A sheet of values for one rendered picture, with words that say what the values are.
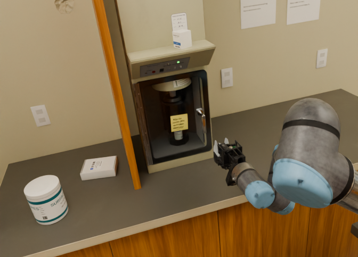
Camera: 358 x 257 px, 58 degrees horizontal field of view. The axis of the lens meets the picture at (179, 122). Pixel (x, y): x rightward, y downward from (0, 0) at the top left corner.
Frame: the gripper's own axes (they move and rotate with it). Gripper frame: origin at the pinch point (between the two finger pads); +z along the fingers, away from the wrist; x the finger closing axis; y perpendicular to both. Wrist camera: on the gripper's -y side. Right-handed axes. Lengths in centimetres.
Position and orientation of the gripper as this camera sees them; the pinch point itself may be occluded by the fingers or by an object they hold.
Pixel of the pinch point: (218, 147)
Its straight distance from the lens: 125.7
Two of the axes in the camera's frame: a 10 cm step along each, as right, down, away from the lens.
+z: -2.7, -4.2, 8.7
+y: -1.1, -8.8, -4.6
